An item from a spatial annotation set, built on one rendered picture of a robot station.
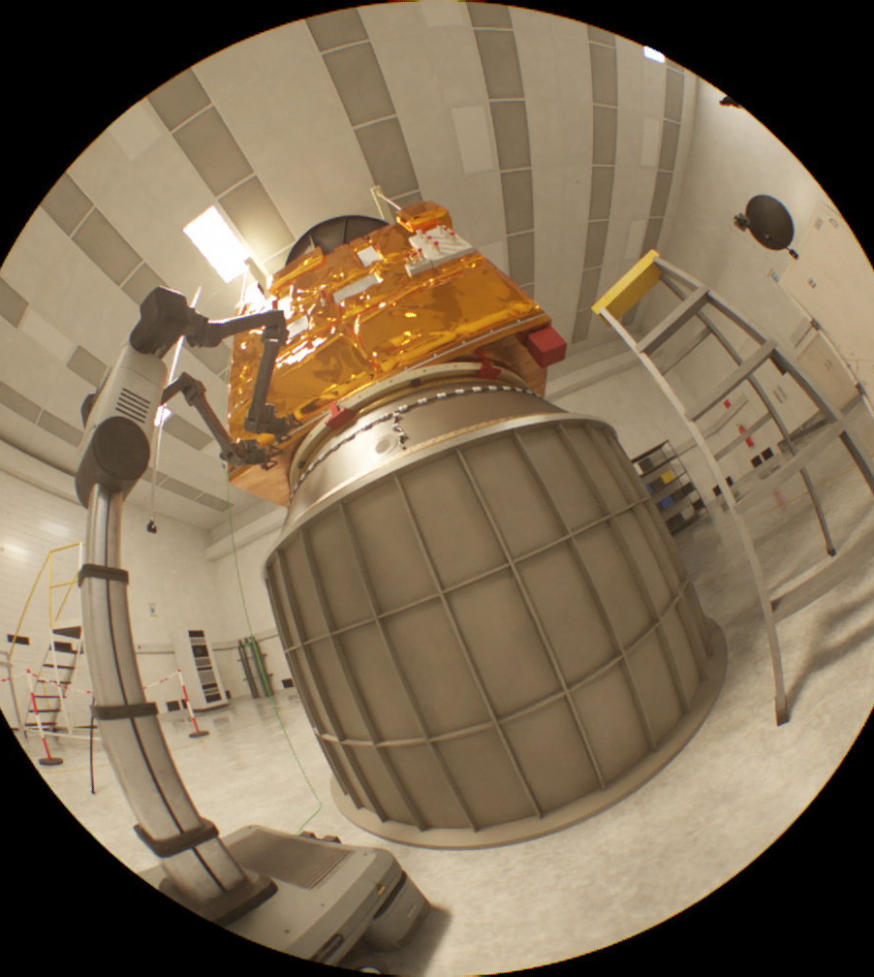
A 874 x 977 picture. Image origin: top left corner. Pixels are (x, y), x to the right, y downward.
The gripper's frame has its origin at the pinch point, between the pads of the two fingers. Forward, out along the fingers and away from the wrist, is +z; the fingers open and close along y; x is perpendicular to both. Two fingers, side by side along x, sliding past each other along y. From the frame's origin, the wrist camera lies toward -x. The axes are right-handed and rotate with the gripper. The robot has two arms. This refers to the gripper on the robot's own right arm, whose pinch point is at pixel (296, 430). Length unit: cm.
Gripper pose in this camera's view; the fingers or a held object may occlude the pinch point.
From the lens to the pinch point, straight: 149.3
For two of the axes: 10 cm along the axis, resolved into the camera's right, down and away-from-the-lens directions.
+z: 4.7, -0.2, 8.8
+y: -7.6, 5.0, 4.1
